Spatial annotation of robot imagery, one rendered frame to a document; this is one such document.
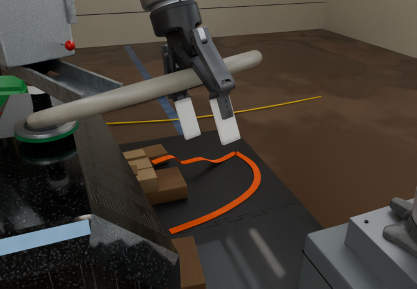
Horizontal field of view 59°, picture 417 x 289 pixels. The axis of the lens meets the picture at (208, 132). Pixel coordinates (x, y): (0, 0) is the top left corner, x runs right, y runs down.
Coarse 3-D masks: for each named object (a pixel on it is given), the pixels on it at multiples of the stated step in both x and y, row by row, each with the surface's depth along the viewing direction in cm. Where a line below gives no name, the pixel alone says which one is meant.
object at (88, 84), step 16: (0, 64) 130; (48, 64) 127; (64, 64) 118; (32, 80) 111; (48, 80) 102; (64, 80) 115; (80, 80) 113; (96, 80) 105; (112, 80) 100; (64, 96) 97; (80, 96) 90
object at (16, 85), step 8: (0, 72) 272; (0, 80) 264; (8, 80) 265; (16, 80) 265; (0, 88) 261; (8, 88) 262; (16, 88) 262; (24, 88) 265; (0, 96) 260; (8, 96) 261; (0, 104) 261
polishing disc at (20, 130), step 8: (24, 120) 135; (16, 128) 129; (24, 128) 129; (32, 128) 129; (40, 128) 129; (48, 128) 129; (56, 128) 129; (64, 128) 129; (72, 128) 131; (24, 136) 125; (32, 136) 124; (40, 136) 124; (48, 136) 125
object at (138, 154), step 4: (128, 152) 264; (132, 152) 264; (136, 152) 264; (140, 152) 264; (144, 152) 264; (128, 156) 259; (132, 156) 259; (136, 156) 259; (140, 156) 259; (144, 156) 261
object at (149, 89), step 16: (240, 64) 62; (256, 64) 69; (160, 80) 55; (176, 80) 55; (192, 80) 56; (96, 96) 55; (112, 96) 54; (128, 96) 54; (144, 96) 54; (160, 96) 56; (48, 112) 59; (64, 112) 57; (80, 112) 56; (96, 112) 55
